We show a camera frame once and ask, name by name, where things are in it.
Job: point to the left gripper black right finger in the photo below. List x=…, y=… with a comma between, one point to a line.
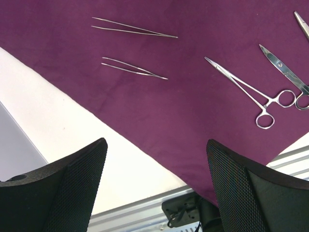
x=254, y=198

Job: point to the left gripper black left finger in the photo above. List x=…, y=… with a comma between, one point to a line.
x=58, y=197

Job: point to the steel surgical scissors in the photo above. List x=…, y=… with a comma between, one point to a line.
x=291, y=76

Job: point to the steel tweezers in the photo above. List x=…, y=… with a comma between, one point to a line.
x=132, y=29
x=136, y=70

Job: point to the purple cloth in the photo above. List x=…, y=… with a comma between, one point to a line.
x=170, y=120

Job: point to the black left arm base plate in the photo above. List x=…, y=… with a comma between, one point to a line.
x=189, y=208

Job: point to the aluminium front rail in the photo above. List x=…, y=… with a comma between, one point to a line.
x=147, y=215

